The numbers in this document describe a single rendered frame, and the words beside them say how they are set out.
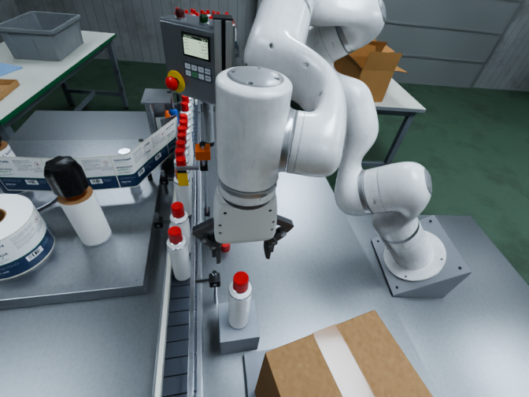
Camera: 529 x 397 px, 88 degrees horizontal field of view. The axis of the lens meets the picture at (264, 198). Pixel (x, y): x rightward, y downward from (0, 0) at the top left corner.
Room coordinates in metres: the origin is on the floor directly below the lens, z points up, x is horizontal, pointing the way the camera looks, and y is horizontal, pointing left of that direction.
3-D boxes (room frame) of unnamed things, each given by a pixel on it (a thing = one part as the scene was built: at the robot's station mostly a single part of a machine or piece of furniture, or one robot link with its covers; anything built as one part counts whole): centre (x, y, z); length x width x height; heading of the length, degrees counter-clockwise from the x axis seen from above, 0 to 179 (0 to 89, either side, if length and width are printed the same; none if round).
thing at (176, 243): (0.43, 0.22, 0.98); 0.05 x 0.05 x 0.20
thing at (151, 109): (1.06, 0.48, 1.01); 0.14 x 0.13 x 0.26; 15
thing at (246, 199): (0.30, 0.02, 1.38); 0.09 x 0.08 x 0.03; 105
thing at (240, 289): (0.30, 0.03, 1.02); 0.05 x 0.05 x 0.20
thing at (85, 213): (0.53, 0.53, 1.03); 0.09 x 0.09 x 0.30
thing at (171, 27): (0.80, 0.23, 1.38); 0.17 x 0.10 x 0.19; 70
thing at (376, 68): (2.40, -0.69, 0.97); 0.51 x 0.42 x 0.37; 104
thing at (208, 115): (0.86, 0.23, 1.18); 0.04 x 0.04 x 0.21
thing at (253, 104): (0.30, 0.02, 1.47); 0.09 x 0.08 x 0.13; 85
